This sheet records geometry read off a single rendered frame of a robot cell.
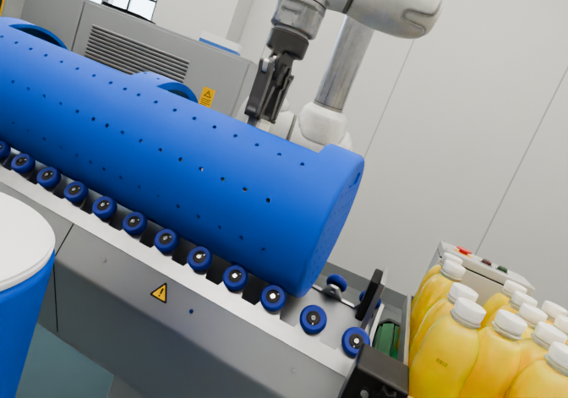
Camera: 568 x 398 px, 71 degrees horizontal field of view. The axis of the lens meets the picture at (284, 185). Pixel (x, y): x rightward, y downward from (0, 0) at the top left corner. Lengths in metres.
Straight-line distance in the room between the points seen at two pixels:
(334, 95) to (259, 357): 0.84
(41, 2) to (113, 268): 2.38
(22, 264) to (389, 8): 0.65
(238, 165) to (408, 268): 3.11
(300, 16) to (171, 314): 0.57
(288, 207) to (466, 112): 3.05
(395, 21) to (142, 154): 0.50
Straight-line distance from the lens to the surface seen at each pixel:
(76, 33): 2.86
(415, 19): 0.79
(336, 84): 1.29
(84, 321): 0.94
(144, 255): 0.79
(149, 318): 0.79
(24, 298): 0.46
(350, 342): 0.68
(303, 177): 0.63
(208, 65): 2.41
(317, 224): 0.61
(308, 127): 1.28
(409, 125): 3.50
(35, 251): 0.49
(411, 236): 3.60
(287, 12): 0.76
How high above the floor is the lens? 1.26
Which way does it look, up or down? 10 degrees down
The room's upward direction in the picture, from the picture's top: 21 degrees clockwise
